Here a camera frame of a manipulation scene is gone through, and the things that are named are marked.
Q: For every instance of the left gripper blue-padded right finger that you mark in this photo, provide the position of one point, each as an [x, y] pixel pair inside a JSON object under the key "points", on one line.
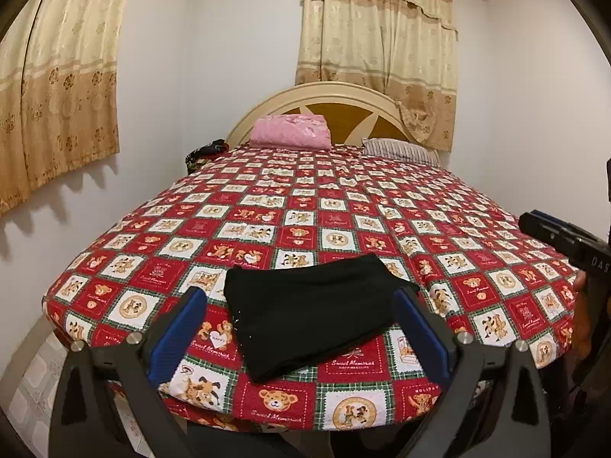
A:
{"points": [[427, 334]]}

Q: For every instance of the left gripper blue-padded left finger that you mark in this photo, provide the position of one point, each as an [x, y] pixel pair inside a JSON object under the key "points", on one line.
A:
{"points": [[170, 336]]}

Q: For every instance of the black pants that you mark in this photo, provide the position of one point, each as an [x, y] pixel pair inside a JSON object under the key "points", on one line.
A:
{"points": [[288, 319]]}

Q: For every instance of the dark clothing bundle by bed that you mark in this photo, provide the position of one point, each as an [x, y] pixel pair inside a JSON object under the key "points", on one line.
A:
{"points": [[201, 156]]}

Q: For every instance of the person's right hand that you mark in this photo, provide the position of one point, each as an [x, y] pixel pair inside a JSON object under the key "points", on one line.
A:
{"points": [[583, 326]]}

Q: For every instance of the red teddy bear patchwork bedspread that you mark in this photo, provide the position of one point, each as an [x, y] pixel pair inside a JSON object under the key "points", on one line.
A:
{"points": [[264, 209]]}

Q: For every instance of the grey striped pillow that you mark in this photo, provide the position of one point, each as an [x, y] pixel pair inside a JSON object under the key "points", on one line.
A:
{"points": [[401, 151]]}

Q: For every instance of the cream wooden headboard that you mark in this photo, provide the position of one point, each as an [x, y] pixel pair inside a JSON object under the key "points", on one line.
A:
{"points": [[352, 112]]}

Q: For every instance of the pink pillow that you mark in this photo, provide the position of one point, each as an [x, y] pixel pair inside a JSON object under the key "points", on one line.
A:
{"points": [[291, 131]]}

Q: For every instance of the beige floral window curtain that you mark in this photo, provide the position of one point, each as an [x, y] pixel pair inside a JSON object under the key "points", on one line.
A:
{"points": [[404, 49]]}

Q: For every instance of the beige floral side curtain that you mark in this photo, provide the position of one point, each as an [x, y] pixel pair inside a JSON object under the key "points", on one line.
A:
{"points": [[58, 92]]}

